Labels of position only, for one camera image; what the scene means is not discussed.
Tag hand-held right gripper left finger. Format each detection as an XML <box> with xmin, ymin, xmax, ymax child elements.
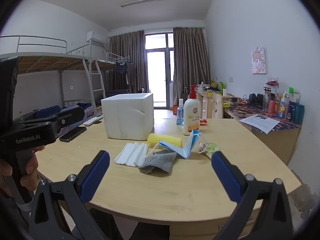
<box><xmin>28</xmin><ymin>151</ymin><xmax>110</xmax><ymax>240</ymax></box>

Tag person's left hand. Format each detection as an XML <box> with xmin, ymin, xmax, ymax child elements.
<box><xmin>0</xmin><ymin>146</ymin><xmax>45</xmax><ymax>195</ymax></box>

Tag white air conditioner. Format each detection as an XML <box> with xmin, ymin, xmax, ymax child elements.
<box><xmin>86</xmin><ymin>31</ymin><xmax>105</xmax><ymax>46</ymax></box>

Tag blue spray bottle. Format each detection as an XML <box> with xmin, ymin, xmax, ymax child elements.
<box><xmin>176</xmin><ymin>99</ymin><xmax>185</xmax><ymax>126</ymax></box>

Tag black smartphone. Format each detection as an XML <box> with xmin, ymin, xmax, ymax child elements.
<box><xmin>59</xmin><ymin>126</ymin><xmax>87</xmax><ymax>142</ymax></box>

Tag blue face mask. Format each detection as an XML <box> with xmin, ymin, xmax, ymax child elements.
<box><xmin>144</xmin><ymin>129</ymin><xmax>208</xmax><ymax>160</ymax></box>

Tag person's left forearm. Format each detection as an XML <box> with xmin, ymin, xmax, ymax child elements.
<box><xmin>0</xmin><ymin>192</ymin><xmax>33</xmax><ymax>233</ymax></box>

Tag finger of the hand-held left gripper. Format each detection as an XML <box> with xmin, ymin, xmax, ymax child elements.
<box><xmin>14</xmin><ymin>106</ymin><xmax>62</xmax><ymax>125</ymax></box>
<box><xmin>19</xmin><ymin>106</ymin><xmax>85</xmax><ymax>133</ymax></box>

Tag ceiling tube light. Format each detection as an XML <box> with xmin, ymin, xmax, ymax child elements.
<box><xmin>120</xmin><ymin>0</ymin><xmax>167</xmax><ymax>7</ymax></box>

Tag grey metal bunk bed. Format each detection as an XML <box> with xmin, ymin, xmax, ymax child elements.
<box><xmin>0</xmin><ymin>35</ymin><xmax>106</xmax><ymax>120</ymax></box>
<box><xmin>96</xmin><ymin>52</ymin><xmax>133</xmax><ymax>98</ymax></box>

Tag cartoon wall poster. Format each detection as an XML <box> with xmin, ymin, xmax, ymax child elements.
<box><xmin>250</xmin><ymin>47</ymin><xmax>267</xmax><ymax>74</ymax></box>

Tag yellow sponge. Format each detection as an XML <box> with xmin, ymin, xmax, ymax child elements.
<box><xmin>147</xmin><ymin>133</ymin><xmax>181</xmax><ymax>148</ymax></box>

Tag green plastic snack bag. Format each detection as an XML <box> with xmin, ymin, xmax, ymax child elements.
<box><xmin>199</xmin><ymin>141</ymin><xmax>222</xmax><ymax>159</ymax></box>

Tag glass balcony door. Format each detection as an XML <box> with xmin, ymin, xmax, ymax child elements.
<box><xmin>145</xmin><ymin>32</ymin><xmax>175</xmax><ymax>109</ymax></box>

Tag printed paper sheet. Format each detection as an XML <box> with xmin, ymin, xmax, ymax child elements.
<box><xmin>239</xmin><ymin>114</ymin><xmax>280</xmax><ymax>134</ymax></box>

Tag printed desk mat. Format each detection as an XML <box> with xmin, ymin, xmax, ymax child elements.
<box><xmin>224</xmin><ymin>96</ymin><xmax>300</xmax><ymax>132</ymax></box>

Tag dark hanging clothes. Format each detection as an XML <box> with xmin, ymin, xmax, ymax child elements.
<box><xmin>114</xmin><ymin>59</ymin><xmax>137</xmax><ymax>87</ymax></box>

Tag white lotion pump bottle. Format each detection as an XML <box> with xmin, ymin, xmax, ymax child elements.
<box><xmin>182</xmin><ymin>85</ymin><xmax>201</xmax><ymax>136</ymax></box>

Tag brown curtain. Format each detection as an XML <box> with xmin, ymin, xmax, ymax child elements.
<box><xmin>109</xmin><ymin>30</ymin><xmax>148</xmax><ymax>93</ymax></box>
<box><xmin>173</xmin><ymin>27</ymin><xmax>210</xmax><ymax>105</ymax></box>

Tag white tissue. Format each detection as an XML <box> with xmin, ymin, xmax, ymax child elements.
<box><xmin>114</xmin><ymin>142</ymin><xmax>150</xmax><ymax>167</ymax></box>

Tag black headphones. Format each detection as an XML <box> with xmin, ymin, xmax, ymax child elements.
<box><xmin>249</xmin><ymin>93</ymin><xmax>264</xmax><ymax>105</ymax></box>

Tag group of toiletry bottles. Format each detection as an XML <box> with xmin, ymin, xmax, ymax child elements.
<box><xmin>262</xmin><ymin>80</ymin><xmax>305</xmax><ymax>126</ymax></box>

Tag grey sock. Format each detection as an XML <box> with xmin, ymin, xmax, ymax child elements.
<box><xmin>139</xmin><ymin>149</ymin><xmax>177</xmax><ymax>175</ymax></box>

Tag white remote control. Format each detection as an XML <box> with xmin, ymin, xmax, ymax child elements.
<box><xmin>82</xmin><ymin>114</ymin><xmax>104</xmax><ymax>127</ymax></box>

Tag white foam box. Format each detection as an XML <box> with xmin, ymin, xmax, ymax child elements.
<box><xmin>101</xmin><ymin>93</ymin><xmax>154</xmax><ymax>140</ymax></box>

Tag wooden desk with drawers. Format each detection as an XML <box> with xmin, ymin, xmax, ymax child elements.
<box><xmin>196</xmin><ymin>87</ymin><xmax>237</xmax><ymax>119</ymax></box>

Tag wooden smiley face chair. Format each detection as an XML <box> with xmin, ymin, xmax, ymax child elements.
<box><xmin>212</xmin><ymin>92</ymin><xmax>224</xmax><ymax>119</ymax></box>

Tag wooden desk with mat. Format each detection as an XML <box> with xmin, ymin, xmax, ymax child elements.
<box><xmin>223</xmin><ymin>95</ymin><xmax>302</xmax><ymax>165</ymax></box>

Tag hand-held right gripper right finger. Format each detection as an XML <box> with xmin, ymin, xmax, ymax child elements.
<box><xmin>211</xmin><ymin>151</ymin><xmax>294</xmax><ymax>240</ymax></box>

